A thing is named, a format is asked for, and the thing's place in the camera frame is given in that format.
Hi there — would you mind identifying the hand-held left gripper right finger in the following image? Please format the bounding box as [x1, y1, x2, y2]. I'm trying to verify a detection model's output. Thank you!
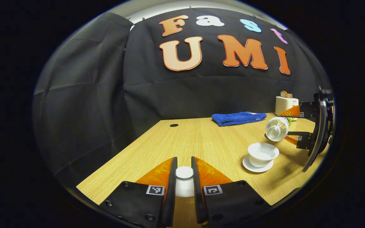
[191, 156, 272, 225]

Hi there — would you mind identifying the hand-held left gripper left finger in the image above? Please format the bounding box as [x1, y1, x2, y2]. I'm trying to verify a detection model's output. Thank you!
[99, 157, 178, 227]

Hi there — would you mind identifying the water bottle with white label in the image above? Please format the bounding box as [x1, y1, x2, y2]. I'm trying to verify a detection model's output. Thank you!
[265, 117, 292, 142]

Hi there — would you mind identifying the white teacup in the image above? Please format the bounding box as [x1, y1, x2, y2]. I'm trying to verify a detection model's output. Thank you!
[248, 142, 280, 168]

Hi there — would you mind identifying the white toaster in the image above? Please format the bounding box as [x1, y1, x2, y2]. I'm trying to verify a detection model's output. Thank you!
[275, 96, 299, 121]

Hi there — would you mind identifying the white saucer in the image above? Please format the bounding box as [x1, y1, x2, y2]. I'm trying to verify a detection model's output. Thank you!
[242, 155, 274, 173]

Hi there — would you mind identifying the blue cloth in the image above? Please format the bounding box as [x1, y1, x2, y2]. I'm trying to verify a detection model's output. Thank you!
[211, 111, 267, 127]

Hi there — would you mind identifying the black backdrop cloth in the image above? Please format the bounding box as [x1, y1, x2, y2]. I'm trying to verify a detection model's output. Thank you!
[32, 6, 332, 187]

